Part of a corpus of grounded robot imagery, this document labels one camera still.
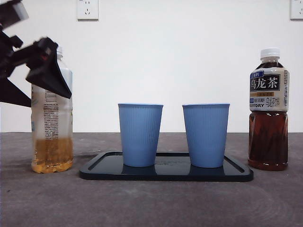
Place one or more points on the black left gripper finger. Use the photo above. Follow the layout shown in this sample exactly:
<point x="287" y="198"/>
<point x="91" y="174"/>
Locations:
<point x="53" y="80"/>
<point x="11" y="94"/>

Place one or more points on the pale yellow tea bottle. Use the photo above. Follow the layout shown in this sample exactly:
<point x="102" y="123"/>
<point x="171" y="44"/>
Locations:
<point x="52" y="132"/>

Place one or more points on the dark oolong tea bottle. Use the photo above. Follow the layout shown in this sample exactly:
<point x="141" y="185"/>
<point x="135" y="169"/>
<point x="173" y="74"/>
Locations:
<point x="268" y="132"/>

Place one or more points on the blue ribbed cup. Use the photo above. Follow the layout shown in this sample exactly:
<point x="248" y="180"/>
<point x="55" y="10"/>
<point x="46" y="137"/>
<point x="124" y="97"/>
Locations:
<point x="205" y="134"/>
<point x="140" y="134"/>

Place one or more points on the dark blue rectangular tray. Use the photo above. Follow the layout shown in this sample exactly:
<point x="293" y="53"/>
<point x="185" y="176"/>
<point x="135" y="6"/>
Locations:
<point x="170" y="173"/>

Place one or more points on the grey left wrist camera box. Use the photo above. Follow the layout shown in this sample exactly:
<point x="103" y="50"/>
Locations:
<point x="20" y="11"/>

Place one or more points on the white wall socket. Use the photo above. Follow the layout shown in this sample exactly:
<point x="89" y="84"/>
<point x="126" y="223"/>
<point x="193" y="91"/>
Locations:
<point x="297" y="9"/>
<point x="87" y="9"/>

